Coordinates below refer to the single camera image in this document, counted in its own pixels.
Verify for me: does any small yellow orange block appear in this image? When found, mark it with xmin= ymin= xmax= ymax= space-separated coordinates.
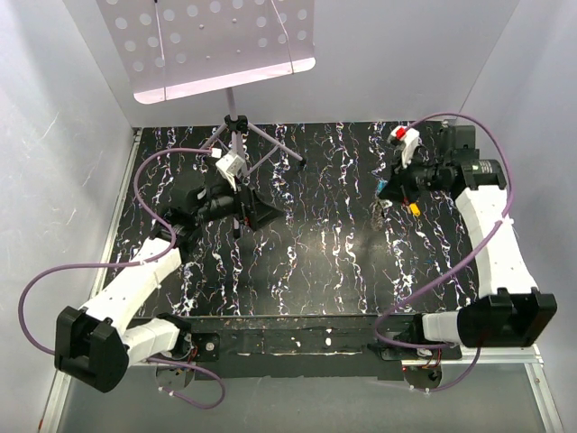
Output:
xmin=407 ymin=203 xmax=421 ymax=217

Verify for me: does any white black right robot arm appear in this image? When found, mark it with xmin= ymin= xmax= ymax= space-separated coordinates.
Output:
xmin=377 ymin=125 xmax=557 ymax=359

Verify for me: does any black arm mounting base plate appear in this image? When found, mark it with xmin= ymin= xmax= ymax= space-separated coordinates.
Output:
xmin=139 ymin=313 xmax=465 ymax=384

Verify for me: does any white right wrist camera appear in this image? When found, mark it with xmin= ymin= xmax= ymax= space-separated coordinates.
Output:
xmin=388 ymin=126 xmax=420 ymax=169

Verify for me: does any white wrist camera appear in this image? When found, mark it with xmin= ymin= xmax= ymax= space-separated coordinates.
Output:
xmin=388 ymin=126 xmax=420 ymax=169
xmin=215 ymin=150 xmax=245 ymax=192

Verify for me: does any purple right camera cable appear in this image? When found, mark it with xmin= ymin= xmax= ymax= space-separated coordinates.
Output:
xmin=373 ymin=112 xmax=517 ymax=392

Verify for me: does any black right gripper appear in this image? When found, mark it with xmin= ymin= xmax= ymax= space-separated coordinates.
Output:
xmin=378 ymin=150 xmax=449 ymax=206

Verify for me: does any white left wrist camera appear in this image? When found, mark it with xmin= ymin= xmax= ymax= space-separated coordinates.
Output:
xmin=215 ymin=150 xmax=245 ymax=192

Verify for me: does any lilac perforated music stand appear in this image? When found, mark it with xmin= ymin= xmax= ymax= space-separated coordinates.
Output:
xmin=97 ymin=1 xmax=316 ymax=179

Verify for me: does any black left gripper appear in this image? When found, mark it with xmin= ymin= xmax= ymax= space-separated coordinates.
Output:
xmin=194 ymin=173 xmax=284 ymax=231

